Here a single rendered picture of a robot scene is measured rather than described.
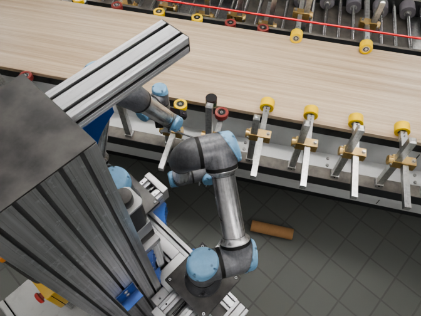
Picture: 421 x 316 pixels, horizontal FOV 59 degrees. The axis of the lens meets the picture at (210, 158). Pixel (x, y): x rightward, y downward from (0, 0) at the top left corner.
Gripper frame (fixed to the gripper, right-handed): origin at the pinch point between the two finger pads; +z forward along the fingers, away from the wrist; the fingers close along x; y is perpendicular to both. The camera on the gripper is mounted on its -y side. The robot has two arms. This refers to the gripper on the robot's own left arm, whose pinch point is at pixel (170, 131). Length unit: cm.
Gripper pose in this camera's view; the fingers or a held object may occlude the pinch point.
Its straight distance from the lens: 205.3
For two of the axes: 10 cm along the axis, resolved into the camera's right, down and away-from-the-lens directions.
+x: 1.2, 8.4, -5.3
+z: 0.0, 5.3, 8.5
